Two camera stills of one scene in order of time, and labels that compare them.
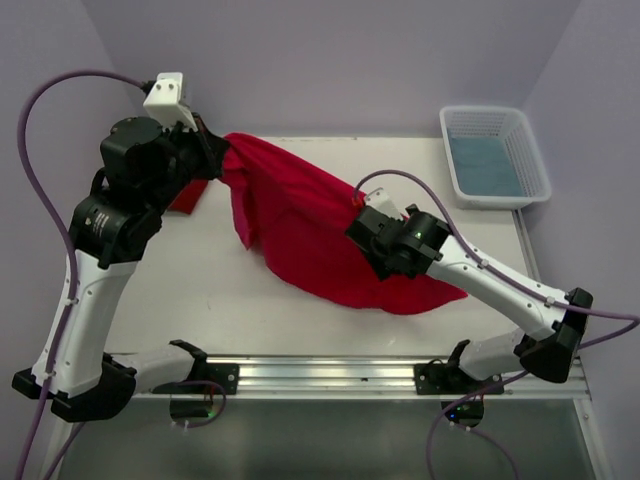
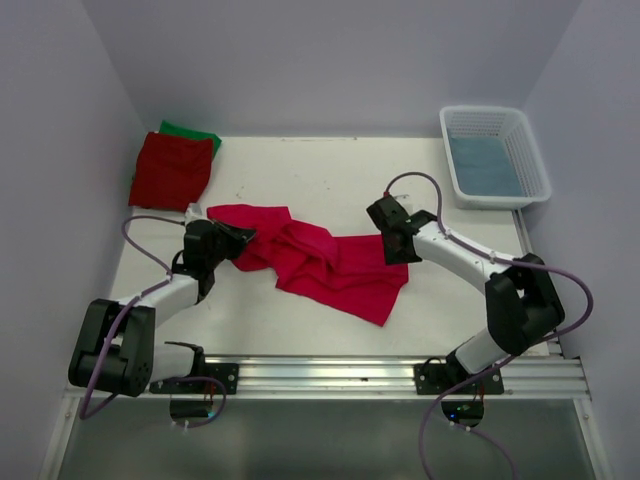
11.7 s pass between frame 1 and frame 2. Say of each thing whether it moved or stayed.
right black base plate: stayed
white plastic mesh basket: stayed
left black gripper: moved
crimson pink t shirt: moved
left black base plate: stayed
